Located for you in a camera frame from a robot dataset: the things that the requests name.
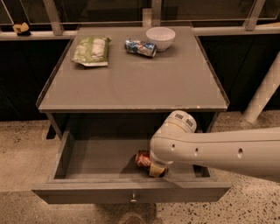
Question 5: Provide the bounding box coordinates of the green chip bag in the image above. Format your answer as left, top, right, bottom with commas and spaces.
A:
72, 36, 111, 67

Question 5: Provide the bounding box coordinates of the white ceramic bowl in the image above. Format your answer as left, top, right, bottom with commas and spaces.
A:
146, 27, 176, 52

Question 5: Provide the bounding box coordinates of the grey cabinet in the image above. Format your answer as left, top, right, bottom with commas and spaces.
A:
37, 26, 229, 136

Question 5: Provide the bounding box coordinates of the open grey top drawer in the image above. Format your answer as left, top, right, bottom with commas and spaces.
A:
32, 131, 231, 204

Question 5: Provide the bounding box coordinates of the red coke can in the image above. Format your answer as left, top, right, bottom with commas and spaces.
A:
135, 150, 154, 172

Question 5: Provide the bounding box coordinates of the small yellow object on ledge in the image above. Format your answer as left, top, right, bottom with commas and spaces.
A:
12, 22, 31, 36

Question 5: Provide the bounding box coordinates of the metal drawer knob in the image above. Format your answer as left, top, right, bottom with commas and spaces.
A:
130, 192, 137, 204

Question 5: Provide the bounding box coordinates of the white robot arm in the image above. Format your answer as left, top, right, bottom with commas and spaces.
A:
150, 110, 280, 182

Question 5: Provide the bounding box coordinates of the blue crushed soda can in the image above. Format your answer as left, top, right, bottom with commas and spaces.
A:
124, 38, 157, 58

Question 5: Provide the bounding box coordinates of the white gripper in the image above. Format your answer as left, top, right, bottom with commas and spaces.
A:
149, 150, 172, 178

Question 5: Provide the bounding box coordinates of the metal window railing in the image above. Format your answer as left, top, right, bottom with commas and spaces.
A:
0, 0, 280, 40

